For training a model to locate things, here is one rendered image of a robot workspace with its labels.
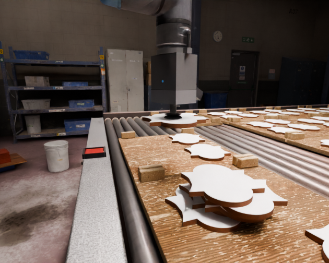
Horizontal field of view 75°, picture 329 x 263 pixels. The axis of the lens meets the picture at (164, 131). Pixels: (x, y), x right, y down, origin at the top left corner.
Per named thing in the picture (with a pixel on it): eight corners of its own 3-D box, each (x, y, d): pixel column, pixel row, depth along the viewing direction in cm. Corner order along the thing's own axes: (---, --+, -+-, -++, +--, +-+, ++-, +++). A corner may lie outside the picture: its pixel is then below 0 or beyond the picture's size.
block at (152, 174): (140, 183, 48) (140, 171, 48) (139, 179, 50) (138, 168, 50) (165, 179, 50) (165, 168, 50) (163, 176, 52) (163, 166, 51)
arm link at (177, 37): (174, 33, 51) (200, 26, 45) (174, 54, 52) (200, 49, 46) (149, 28, 46) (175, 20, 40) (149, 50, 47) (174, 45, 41)
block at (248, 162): (240, 169, 56) (241, 159, 56) (236, 166, 58) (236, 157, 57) (258, 166, 58) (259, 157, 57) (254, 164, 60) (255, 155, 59)
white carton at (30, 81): (25, 87, 427) (24, 75, 423) (32, 87, 455) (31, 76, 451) (44, 87, 432) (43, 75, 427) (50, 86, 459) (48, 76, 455)
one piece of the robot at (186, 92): (214, 39, 48) (211, 111, 51) (186, 44, 54) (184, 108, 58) (176, 31, 40) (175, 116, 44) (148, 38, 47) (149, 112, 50)
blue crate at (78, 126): (65, 132, 454) (63, 122, 450) (64, 128, 491) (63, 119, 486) (95, 129, 482) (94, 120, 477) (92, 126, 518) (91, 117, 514)
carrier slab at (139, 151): (134, 186, 50) (134, 179, 50) (118, 142, 89) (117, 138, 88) (256, 168, 61) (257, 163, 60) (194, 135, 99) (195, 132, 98)
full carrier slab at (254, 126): (284, 142, 88) (285, 132, 87) (228, 124, 126) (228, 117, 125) (346, 136, 97) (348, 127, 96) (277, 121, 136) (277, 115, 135)
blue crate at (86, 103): (68, 107, 456) (68, 100, 453) (72, 106, 492) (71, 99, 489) (92, 107, 467) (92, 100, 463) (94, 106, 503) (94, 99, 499)
